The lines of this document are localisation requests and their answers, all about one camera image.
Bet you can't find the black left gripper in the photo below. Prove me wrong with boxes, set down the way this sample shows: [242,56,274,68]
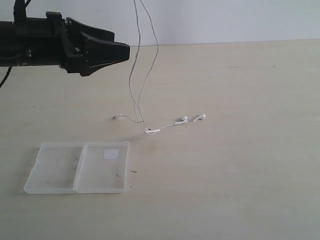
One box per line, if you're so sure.
[24,11,130,77]

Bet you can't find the white wired earphones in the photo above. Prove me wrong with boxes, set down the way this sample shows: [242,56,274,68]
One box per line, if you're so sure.
[112,0,207,136]

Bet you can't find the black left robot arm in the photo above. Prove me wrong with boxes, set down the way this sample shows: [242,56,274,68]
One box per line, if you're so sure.
[0,0,130,77]

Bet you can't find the clear plastic storage case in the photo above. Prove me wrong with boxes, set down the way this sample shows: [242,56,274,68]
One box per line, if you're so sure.
[23,141,130,195]

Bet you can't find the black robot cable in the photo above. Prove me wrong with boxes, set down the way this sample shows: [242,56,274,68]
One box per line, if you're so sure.
[0,66,13,89]

